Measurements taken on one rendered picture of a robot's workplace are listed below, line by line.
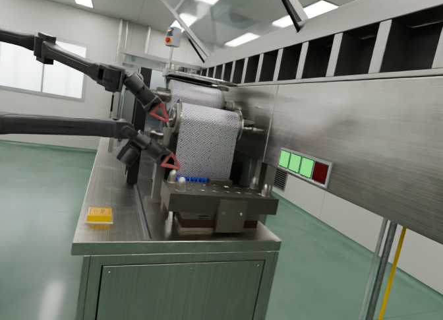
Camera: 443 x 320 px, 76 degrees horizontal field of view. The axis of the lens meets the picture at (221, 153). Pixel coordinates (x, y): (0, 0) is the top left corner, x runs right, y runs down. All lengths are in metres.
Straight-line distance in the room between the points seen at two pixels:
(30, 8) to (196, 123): 6.02
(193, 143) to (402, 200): 0.71
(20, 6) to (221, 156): 6.14
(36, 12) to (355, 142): 6.53
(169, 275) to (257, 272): 0.31
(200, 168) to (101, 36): 5.76
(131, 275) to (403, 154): 0.77
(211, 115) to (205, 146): 0.12
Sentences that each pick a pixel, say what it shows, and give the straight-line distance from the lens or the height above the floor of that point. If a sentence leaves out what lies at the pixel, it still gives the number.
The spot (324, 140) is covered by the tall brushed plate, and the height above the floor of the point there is 1.27.
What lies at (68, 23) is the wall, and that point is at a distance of 6.78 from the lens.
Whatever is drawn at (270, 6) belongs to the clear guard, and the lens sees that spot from 1.23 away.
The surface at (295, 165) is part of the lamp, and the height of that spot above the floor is 1.18.
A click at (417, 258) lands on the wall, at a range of 3.51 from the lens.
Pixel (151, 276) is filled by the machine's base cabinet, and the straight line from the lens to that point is 0.96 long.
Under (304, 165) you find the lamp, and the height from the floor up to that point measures 1.19.
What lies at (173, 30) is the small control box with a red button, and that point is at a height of 1.69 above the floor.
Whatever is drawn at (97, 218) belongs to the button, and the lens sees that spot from 0.99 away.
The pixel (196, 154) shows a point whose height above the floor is 1.13.
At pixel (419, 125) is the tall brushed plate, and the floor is 1.34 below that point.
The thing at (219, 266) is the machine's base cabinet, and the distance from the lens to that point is 1.01.
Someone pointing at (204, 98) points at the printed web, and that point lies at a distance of 1.34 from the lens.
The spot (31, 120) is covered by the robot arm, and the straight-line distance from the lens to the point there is 0.97.
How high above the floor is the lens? 1.30
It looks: 8 degrees down
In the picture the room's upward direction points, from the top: 10 degrees clockwise
